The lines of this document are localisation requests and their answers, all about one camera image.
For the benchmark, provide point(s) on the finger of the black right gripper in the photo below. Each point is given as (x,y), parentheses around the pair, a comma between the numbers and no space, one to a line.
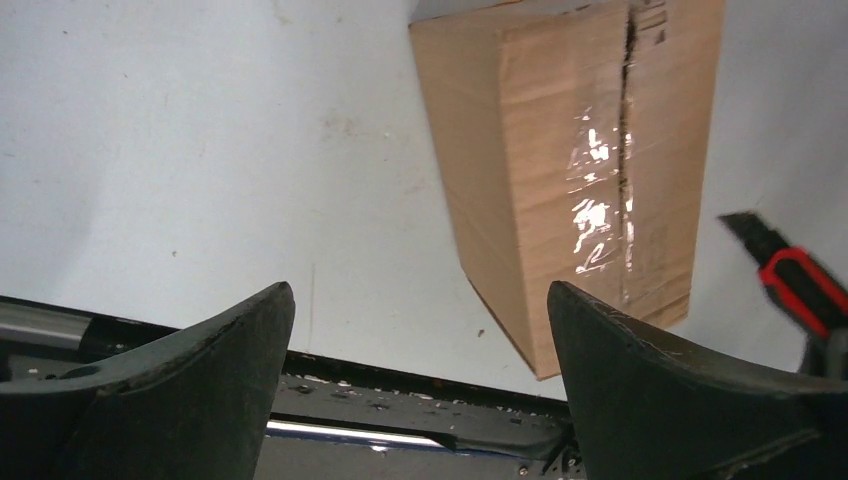
(826,358)

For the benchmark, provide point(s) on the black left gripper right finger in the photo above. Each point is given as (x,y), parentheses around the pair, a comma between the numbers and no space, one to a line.
(647,404)

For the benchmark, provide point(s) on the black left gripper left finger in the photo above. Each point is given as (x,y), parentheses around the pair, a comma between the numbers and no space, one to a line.
(191,405)

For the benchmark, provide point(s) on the red black utility knife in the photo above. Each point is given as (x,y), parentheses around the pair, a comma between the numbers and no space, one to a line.
(795,281)

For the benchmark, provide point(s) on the brown cardboard express box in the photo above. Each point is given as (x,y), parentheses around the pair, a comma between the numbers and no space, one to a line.
(571,139)

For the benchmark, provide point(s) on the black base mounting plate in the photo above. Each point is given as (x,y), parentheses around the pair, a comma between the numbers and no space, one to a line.
(334,419)

